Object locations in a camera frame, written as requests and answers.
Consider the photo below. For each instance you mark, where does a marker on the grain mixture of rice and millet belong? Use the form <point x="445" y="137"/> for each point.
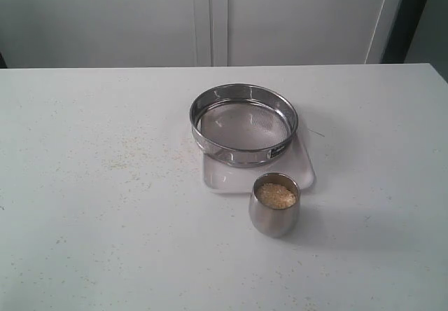
<point x="275" y="196"/>

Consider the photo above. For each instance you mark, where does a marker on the stainless steel cup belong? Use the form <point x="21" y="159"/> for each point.
<point x="274" y="222"/>

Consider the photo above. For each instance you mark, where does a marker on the round stainless steel sieve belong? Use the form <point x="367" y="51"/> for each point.
<point x="242" y="125"/>

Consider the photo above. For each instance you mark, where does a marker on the white square plastic tray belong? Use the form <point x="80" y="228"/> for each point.
<point x="224" y="179"/>

